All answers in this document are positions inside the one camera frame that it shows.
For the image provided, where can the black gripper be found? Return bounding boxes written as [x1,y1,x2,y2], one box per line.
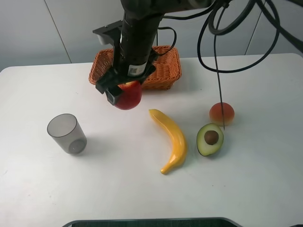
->
[95,51,157,105]

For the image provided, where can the red apple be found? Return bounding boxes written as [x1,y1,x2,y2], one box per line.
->
[115,81,142,110]

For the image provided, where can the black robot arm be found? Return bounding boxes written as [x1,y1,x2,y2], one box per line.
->
[93,0,214,105]

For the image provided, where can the grey translucent plastic cup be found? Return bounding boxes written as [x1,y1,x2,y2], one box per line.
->
[47,113,87,155]

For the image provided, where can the yellow banana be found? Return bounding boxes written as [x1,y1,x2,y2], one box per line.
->
[149,109,187,175]

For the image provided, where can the orange peach half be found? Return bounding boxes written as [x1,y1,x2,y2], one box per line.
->
[209,103,235,127]

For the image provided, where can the halved avocado with pit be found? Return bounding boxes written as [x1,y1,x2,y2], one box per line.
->
[196,123,224,157]

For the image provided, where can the dark monitor edge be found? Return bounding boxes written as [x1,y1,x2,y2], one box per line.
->
[64,218,240,227]

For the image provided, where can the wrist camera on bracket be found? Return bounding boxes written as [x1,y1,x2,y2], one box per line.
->
[92,20,123,46]

